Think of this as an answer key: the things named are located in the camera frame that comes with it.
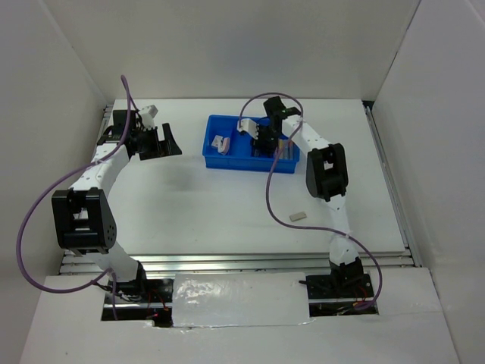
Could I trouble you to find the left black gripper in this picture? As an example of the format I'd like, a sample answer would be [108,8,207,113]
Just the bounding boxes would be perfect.
[132,123,182,162]

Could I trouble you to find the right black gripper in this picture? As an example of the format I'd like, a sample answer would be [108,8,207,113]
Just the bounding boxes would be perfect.
[251,124,283,155]

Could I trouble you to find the white red eraser pack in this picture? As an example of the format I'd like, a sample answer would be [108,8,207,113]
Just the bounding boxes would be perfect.
[211,135,224,149]

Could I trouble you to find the grey white eraser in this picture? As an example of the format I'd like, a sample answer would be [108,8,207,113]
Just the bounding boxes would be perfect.
[289,212,307,222]

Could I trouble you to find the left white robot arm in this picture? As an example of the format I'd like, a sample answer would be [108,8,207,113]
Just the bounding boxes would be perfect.
[52,105,182,303]

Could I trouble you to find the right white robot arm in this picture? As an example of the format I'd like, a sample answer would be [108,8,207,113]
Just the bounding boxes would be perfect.
[253,96,364,297]

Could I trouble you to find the white foil cover sheet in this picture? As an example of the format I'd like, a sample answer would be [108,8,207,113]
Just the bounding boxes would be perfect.
[172,272,311,328]

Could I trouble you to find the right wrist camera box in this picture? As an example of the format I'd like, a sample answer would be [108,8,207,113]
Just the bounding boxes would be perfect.
[236,118,258,140]

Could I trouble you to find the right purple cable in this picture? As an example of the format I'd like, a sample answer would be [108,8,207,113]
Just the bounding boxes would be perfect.
[239,93,383,310]

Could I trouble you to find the purple cable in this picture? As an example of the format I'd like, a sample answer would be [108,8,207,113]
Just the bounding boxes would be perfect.
[15,74,143,322]
[239,93,383,310]

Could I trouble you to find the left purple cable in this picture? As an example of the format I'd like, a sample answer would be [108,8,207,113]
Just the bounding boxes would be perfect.
[15,74,143,322]

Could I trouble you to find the aluminium frame rail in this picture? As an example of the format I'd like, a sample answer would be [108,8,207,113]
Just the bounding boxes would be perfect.
[59,249,415,275]

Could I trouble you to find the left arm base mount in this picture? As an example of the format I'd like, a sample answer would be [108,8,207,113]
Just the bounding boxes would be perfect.
[95,278,174,328]

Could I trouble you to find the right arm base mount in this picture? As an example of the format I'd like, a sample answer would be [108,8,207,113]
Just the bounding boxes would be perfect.
[299,274,378,318]

